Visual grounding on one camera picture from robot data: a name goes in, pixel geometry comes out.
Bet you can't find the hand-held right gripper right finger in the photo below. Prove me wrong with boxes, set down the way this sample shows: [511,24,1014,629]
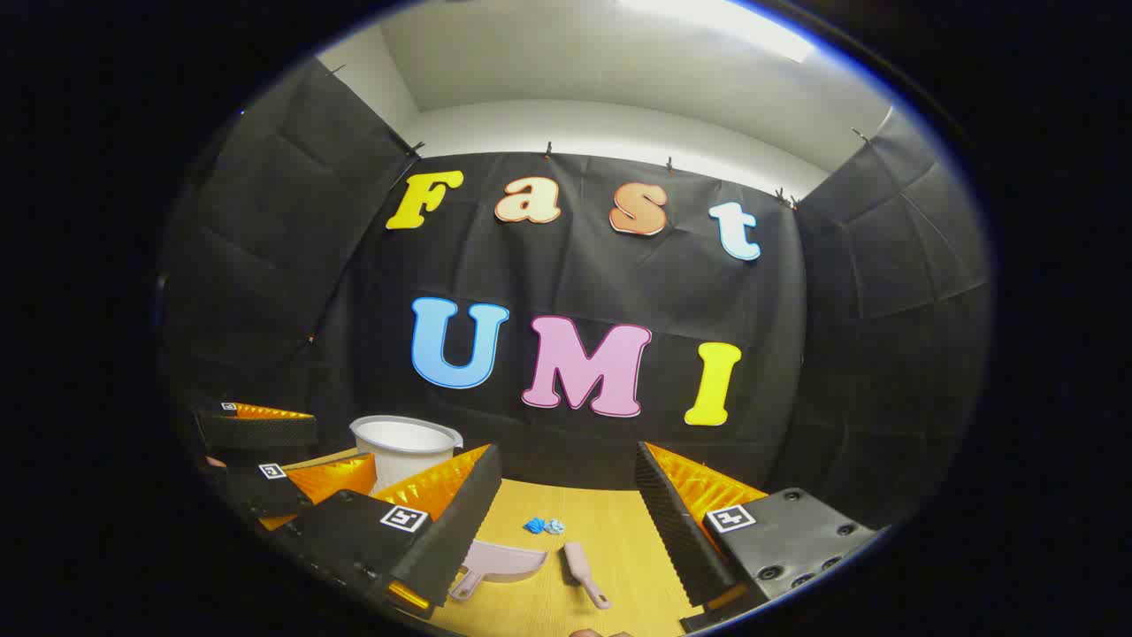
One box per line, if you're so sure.
[633,441,885,634]

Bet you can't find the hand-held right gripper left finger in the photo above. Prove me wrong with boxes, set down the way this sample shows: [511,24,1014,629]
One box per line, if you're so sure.
[285,442,503,620]

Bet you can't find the pale pink plastic dustpan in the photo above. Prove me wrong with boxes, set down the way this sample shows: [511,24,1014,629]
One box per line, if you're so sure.
[449,540,547,602]

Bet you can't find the white ribbed garbage bin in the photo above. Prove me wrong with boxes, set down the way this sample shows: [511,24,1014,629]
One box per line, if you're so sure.
[350,415,463,494]

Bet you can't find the small pale pink broom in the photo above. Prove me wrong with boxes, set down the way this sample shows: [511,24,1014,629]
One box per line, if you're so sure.
[563,541,612,610]

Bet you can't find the wooden desktop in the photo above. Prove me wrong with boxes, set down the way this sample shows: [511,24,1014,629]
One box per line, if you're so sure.
[256,447,708,637]

